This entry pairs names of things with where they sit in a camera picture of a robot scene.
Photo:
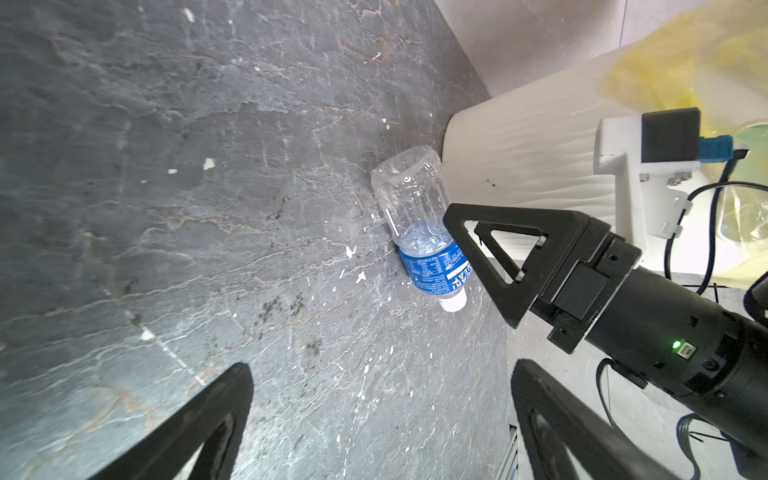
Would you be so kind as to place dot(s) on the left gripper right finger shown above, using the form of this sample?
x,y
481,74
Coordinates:
x,y
557,427

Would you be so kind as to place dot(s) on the white bin with yellow bag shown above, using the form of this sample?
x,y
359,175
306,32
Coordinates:
x,y
555,69

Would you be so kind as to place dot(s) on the clear bottle blue label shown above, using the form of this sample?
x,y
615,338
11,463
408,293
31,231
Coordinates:
x,y
409,191

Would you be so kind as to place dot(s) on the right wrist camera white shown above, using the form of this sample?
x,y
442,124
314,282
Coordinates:
x,y
649,155

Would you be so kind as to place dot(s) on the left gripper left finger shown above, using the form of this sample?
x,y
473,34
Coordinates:
x,y
207,430

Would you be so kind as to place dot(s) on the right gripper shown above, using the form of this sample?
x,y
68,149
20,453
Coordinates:
x,y
582,280

